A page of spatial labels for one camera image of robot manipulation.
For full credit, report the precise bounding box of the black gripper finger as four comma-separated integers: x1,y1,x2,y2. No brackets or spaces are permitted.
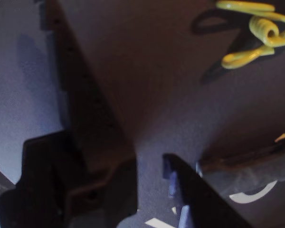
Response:
0,130,72,228
161,153,255,228

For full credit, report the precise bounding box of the dark grey printed handle block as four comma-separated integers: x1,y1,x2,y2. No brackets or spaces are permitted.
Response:
195,132,285,193

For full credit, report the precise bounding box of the yellow wire clip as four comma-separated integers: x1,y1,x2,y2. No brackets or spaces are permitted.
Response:
215,0,285,70

